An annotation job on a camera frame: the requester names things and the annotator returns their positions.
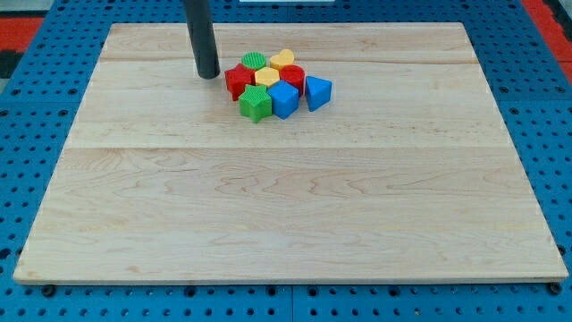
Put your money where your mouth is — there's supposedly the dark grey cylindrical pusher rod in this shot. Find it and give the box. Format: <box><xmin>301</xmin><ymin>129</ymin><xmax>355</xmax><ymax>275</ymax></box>
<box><xmin>182</xmin><ymin>0</ymin><xmax>220</xmax><ymax>80</ymax></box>

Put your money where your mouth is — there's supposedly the red star block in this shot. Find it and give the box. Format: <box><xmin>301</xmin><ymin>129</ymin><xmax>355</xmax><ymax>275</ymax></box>
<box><xmin>224</xmin><ymin>64</ymin><xmax>255</xmax><ymax>101</ymax></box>

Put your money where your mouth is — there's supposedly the green star block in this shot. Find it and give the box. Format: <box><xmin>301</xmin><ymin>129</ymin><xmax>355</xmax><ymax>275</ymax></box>
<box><xmin>239</xmin><ymin>84</ymin><xmax>273</xmax><ymax>123</ymax></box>

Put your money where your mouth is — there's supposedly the green cylinder block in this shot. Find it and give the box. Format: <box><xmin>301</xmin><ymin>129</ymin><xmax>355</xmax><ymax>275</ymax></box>
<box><xmin>241</xmin><ymin>52</ymin><xmax>267</xmax><ymax>71</ymax></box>

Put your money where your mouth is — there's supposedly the yellow hexagon block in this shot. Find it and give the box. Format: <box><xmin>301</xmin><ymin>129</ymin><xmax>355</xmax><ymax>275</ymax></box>
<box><xmin>255</xmin><ymin>67</ymin><xmax>281</xmax><ymax>88</ymax></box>

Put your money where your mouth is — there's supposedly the yellow heart block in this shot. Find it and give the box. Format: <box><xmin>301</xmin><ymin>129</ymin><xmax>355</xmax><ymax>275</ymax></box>
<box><xmin>269</xmin><ymin>48</ymin><xmax>295</xmax><ymax>71</ymax></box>

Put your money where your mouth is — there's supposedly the red cylinder block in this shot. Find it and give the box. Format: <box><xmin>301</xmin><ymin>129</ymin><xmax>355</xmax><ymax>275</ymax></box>
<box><xmin>279</xmin><ymin>64</ymin><xmax>306</xmax><ymax>97</ymax></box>

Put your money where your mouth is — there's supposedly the blue cube block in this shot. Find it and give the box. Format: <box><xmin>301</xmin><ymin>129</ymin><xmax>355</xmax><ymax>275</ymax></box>
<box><xmin>267</xmin><ymin>80</ymin><xmax>299</xmax><ymax>119</ymax></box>

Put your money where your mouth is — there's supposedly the blue triangle block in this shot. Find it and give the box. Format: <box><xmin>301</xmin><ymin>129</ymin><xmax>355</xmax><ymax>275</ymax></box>
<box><xmin>305</xmin><ymin>76</ymin><xmax>332</xmax><ymax>112</ymax></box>

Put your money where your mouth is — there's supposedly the light wooden board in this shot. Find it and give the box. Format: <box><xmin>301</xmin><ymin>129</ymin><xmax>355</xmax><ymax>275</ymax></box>
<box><xmin>13</xmin><ymin>22</ymin><xmax>568</xmax><ymax>285</ymax></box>

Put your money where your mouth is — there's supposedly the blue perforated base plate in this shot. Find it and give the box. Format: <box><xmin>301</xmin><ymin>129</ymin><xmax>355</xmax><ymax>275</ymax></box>
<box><xmin>1</xmin><ymin>1</ymin><xmax>571</xmax><ymax>321</ymax></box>

